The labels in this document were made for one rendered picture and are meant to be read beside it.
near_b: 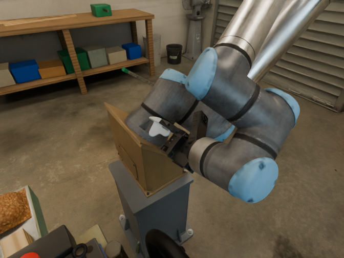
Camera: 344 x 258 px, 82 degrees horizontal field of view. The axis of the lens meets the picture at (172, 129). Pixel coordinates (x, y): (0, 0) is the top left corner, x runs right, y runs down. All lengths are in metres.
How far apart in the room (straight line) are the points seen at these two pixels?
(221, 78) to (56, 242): 0.35
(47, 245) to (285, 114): 0.43
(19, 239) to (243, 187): 0.40
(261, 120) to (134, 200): 0.65
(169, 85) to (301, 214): 1.33
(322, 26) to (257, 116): 2.61
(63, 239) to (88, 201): 1.29
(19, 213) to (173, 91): 0.53
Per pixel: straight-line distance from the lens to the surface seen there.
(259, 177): 0.38
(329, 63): 2.96
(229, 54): 0.40
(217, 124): 0.75
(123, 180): 0.96
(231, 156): 0.39
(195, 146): 0.45
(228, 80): 0.37
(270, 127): 0.41
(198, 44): 3.97
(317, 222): 1.74
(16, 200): 0.55
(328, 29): 2.94
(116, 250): 0.36
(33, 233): 0.51
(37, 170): 2.02
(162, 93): 0.72
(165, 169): 0.83
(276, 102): 0.42
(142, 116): 0.73
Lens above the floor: 1.30
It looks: 39 degrees down
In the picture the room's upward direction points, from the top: straight up
